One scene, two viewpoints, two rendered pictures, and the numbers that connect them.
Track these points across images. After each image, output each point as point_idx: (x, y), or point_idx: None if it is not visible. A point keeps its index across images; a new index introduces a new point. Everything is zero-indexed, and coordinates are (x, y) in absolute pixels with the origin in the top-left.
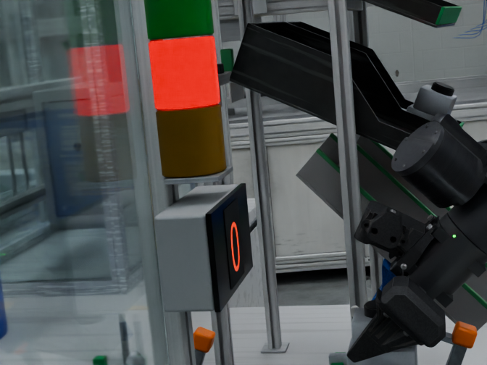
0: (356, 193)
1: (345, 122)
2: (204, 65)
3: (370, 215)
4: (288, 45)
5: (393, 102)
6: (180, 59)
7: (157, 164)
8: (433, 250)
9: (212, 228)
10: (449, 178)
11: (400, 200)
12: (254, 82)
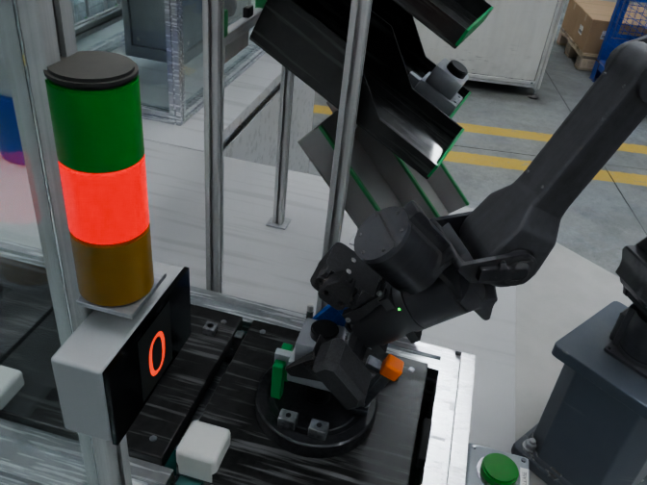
0: (344, 181)
1: (347, 116)
2: (122, 202)
3: (325, 274)
4: (308, 22)
5: (405, 80)
6: (90, 196)
7: (73, 277)
8: (377, 313)
9: (110, 385)
10: (403, 275)
11: (392, 164)
12: (271, 48)
